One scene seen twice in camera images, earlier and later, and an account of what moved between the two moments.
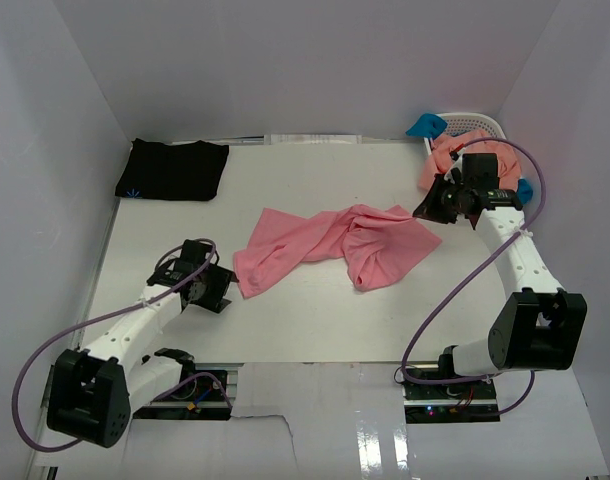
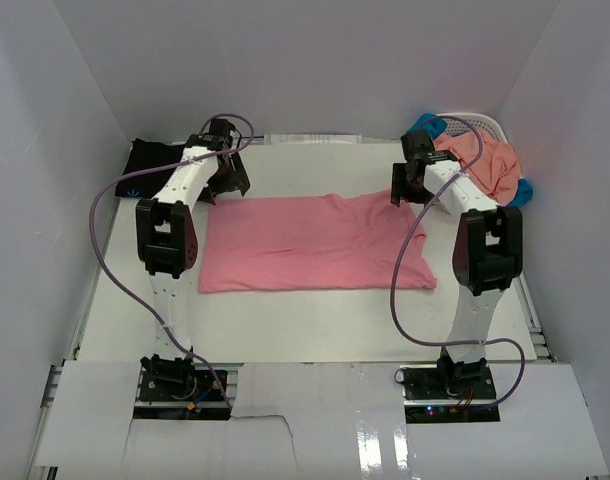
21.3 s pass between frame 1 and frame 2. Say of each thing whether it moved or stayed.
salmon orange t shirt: stayed
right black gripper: moved
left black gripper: moved
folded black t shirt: stayed
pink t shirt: moved
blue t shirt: stayed
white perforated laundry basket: stayed
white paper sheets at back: stayed
